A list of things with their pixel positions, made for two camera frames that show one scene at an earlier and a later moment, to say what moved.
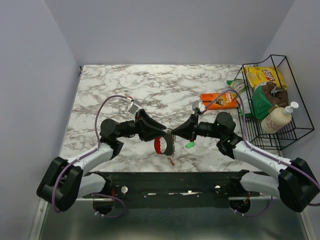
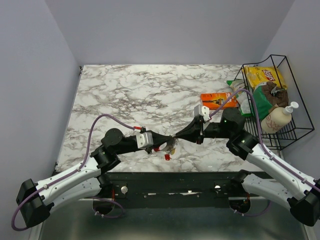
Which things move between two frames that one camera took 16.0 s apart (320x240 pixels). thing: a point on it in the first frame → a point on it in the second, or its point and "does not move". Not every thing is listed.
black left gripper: (148, 129) → (157, 139)
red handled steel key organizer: (165, 144) does not move
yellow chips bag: (256, 75) does not move
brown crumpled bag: (277, 95) does not move
